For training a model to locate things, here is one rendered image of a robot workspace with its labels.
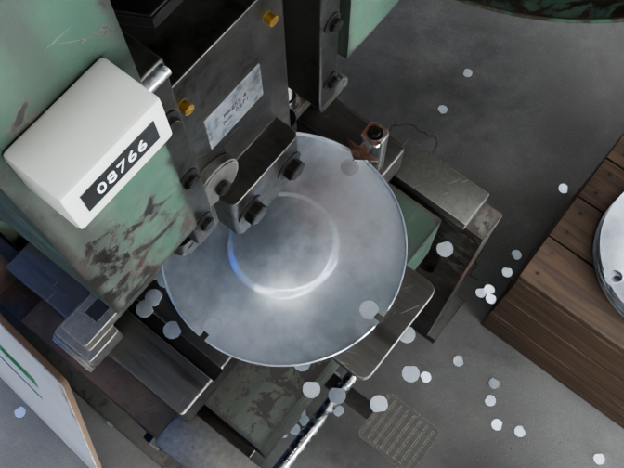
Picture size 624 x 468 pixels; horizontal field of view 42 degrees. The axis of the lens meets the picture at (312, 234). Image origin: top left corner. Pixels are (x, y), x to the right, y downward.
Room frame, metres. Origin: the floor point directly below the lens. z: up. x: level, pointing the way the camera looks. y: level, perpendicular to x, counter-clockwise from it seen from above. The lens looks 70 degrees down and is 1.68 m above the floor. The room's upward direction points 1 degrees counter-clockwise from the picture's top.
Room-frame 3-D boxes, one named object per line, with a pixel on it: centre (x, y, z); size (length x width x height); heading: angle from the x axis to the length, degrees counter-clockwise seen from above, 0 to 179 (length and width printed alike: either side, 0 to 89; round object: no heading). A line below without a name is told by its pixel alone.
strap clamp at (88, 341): (0.26, 0.24, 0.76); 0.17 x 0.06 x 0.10; 141
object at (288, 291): (0.31, 0.03, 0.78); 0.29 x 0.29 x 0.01
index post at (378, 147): (0.45, -0.08, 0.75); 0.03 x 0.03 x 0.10; 51
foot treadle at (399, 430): (0.31, 0.03, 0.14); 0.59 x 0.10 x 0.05; 51
